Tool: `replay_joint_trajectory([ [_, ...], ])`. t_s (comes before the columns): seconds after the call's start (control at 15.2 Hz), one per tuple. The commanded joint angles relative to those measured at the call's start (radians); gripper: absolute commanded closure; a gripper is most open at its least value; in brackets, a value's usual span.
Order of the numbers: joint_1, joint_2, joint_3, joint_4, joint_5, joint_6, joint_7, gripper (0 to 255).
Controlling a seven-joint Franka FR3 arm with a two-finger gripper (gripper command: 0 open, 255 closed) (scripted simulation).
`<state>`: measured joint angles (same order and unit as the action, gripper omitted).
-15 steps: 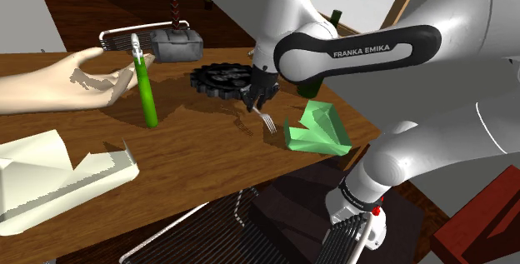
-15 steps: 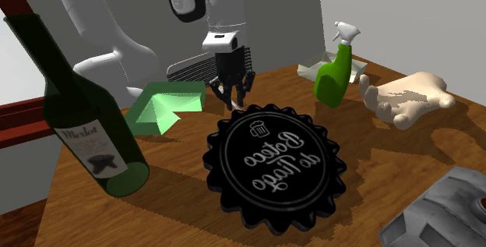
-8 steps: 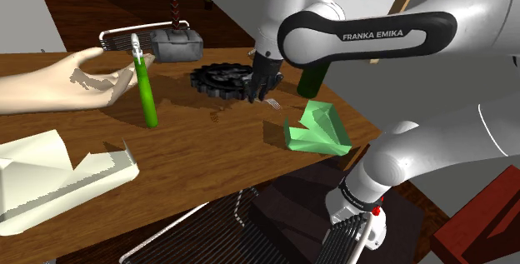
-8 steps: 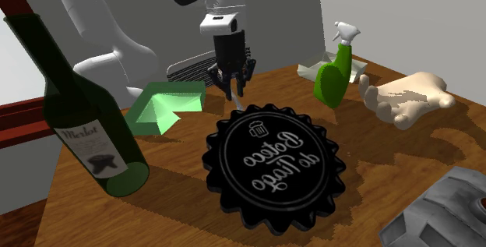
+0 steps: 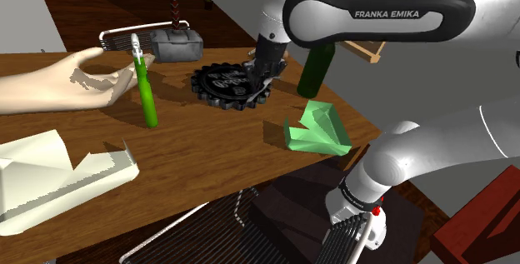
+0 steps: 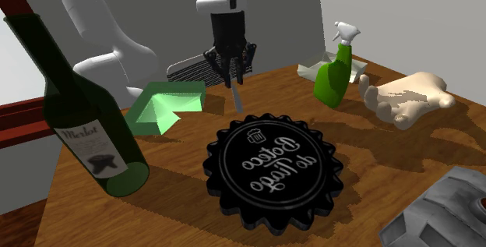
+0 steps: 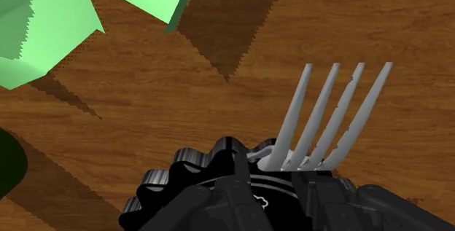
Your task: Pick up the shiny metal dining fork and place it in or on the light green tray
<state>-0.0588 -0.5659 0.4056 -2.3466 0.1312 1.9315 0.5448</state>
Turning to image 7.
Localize grey metal fork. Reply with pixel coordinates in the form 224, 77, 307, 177
256, 61, 394, 173

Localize black fluted dish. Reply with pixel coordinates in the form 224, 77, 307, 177
118, 136, 357, 231

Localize dark green round object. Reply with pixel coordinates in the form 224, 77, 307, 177
0, 127, 29, 200

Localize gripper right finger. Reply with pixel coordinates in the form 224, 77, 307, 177
290, 169, 455, 231

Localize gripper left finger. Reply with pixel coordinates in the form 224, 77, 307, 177
138, 150, 275, 231

